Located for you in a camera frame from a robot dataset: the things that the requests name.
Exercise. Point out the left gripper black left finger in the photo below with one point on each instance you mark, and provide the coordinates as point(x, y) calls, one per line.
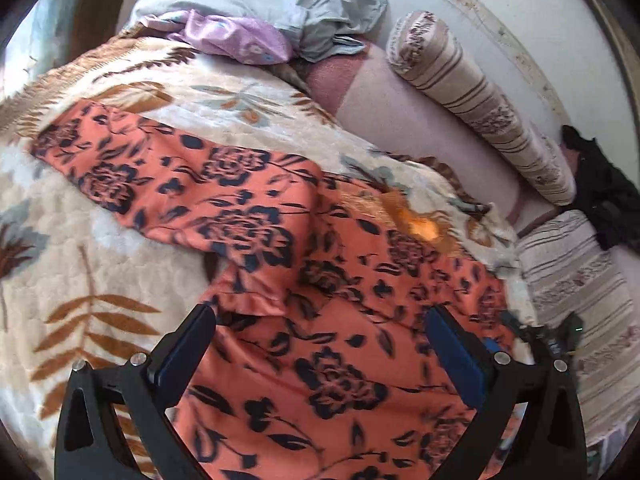
point(90, 443)

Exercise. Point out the pink bed sheet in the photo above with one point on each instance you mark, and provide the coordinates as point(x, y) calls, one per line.
point(369, 100)

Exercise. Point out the cream leaf-pattern blanket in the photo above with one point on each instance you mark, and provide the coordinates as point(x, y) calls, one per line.
point(77, 286)

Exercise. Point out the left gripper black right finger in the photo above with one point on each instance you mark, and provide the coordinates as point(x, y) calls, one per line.
point(550, 443)

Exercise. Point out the orange floral garment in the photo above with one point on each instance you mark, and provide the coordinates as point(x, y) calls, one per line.
point(320, 367)

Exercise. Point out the striped flat cushion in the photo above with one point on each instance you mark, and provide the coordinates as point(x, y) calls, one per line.
point(567, 271)

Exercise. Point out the striped bolster pillow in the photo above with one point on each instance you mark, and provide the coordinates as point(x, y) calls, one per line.
point(422, 50)

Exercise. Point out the grey pillow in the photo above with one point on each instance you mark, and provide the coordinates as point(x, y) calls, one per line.
point(280, 0)

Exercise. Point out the purple floral cloth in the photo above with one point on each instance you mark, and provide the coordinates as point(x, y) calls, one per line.
point(247, 40)

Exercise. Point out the black cloth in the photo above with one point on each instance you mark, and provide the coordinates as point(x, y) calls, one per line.
point(608, 199)

